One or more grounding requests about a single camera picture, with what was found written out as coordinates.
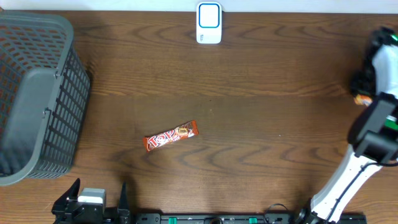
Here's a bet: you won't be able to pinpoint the grey plastic basket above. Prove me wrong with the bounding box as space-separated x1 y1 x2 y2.
1 11 91 186

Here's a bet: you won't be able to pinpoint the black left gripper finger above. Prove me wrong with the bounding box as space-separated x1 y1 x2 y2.
53 178 80 207
118 182 129 212

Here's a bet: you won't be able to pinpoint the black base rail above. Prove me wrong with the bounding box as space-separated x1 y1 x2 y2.
133 203 368 224

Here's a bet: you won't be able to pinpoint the orange snack box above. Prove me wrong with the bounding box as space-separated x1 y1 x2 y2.
354 94 373 106

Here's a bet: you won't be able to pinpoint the orange chocolate bar wrapper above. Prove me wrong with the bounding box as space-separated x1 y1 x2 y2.
143 120 199 152

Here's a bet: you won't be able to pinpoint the white barcode scanner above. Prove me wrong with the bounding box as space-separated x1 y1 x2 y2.
196 2 222 44

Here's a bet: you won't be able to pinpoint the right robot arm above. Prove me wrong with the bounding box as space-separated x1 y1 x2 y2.
295 27 397 223

